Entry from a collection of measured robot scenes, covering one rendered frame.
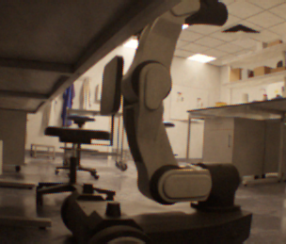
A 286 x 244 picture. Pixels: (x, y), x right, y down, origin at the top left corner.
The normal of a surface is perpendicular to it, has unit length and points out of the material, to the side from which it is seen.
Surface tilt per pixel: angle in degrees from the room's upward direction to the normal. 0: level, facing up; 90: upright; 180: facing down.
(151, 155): 90
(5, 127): 90
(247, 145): 90
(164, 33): 115
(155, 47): 90
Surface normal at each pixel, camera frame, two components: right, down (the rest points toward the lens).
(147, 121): 0.27, 0.36
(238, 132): 0.42, -0.05
